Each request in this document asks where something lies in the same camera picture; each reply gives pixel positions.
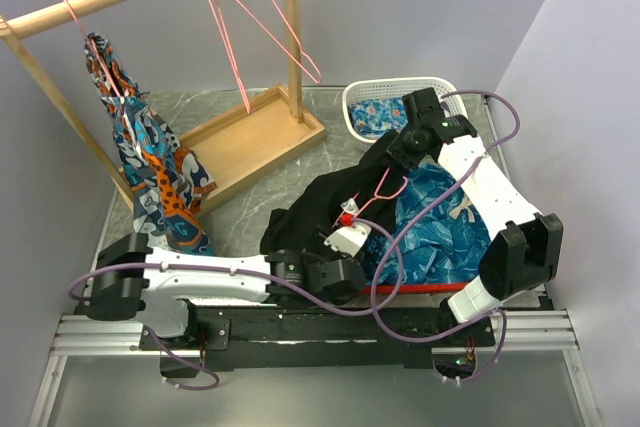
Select orange blue patterned shorts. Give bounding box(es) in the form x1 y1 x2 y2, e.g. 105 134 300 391
85 32 217 256

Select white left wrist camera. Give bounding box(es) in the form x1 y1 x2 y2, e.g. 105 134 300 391
323 223 371 257

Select black shorts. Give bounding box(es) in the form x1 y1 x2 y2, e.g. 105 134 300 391
259 130 408 258

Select blue floral shorts in basket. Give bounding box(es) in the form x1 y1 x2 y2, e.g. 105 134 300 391
347 97 407 140

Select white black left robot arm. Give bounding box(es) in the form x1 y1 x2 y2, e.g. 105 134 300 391
86 233 366 349

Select aluminium frame rail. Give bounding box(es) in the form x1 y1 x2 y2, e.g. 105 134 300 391
28 310 604 426

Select blue leaf-print shorts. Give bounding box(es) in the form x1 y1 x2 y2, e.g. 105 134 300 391
364 163 491 285

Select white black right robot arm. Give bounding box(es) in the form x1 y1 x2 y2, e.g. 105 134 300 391
387 88 564 346

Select pink wire hanger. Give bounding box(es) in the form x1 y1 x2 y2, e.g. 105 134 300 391
207 0 251 115
215 0 322 86
353 167 408 218

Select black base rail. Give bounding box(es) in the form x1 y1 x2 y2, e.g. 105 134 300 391
139 307 495 372

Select wooden clothes rack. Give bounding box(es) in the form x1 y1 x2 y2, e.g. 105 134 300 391
1 0 325 212

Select red plastic tray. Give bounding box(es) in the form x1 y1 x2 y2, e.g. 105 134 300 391
362 282 469 295

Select pink hanger holding shorts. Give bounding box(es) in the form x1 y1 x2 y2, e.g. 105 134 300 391
63 0 123 98

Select white plastic basket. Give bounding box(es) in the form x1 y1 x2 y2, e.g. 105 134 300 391
342 77 467 152

